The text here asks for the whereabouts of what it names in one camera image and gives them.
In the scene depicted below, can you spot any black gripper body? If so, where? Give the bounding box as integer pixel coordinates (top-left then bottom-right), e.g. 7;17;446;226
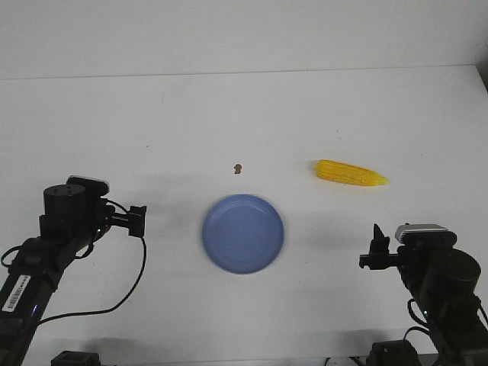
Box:
358;247;402;271
97;200;130;239

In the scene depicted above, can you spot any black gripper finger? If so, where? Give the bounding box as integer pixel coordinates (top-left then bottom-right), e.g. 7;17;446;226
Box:
368;223;390;255
127;206;147;237

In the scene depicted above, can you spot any yellow corn cob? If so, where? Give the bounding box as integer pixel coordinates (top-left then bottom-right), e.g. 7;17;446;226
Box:
314;159;390;187

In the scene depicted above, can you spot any blue round plate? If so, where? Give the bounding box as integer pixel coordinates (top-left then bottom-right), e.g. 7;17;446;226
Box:
201;194;285;275

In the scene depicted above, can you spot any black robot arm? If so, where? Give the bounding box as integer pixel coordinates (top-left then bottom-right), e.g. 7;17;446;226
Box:
1;176;147;365
359;223;487;365

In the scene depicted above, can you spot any white object at bottom edge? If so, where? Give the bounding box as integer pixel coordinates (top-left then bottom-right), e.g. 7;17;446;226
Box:
323;356;364;366

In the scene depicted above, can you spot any small brown table mark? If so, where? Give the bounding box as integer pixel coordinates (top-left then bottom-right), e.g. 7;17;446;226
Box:
233;164;242;175

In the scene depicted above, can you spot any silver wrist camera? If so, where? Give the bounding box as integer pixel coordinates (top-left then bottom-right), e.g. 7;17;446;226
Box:
395;223;448;243
66;175;110;197

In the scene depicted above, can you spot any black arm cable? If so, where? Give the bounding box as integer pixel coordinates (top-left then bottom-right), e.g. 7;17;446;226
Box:
403;297;488;344
0;197;148;325

